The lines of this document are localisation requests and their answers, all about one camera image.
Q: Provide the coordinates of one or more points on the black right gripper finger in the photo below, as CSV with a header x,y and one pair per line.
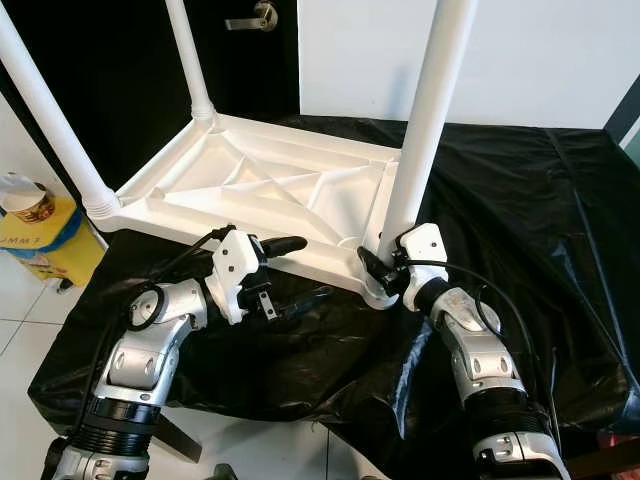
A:
x,y
375,268

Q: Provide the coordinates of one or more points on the white plastic table leg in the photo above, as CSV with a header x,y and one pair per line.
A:
x,y
190,60
60,120
430,120

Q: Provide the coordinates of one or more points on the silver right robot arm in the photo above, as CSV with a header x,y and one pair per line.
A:
x,y
490,355

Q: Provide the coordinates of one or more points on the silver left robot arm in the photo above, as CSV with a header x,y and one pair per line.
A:
x,y
145,365

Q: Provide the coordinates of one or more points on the black plastic table sheet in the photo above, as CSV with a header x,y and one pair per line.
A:
x,y
530,260

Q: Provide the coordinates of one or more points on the brown wooden table leg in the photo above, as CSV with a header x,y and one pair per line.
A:
x,y
180,438
608,460

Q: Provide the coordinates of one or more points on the dark grey left robot leg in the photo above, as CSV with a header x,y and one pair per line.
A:
x,y
225,473

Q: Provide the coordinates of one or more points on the yellow cardboard box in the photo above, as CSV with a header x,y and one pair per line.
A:
x,y
55,250

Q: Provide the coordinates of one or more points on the black door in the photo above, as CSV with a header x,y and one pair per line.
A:
x,y
120,70

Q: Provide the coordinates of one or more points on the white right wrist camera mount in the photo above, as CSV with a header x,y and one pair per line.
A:
x,y
425,260

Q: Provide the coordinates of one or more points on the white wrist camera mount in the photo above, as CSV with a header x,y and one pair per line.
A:
x,y
235,270
425,260

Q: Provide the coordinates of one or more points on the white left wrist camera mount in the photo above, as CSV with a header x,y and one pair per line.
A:
x,y
235,270

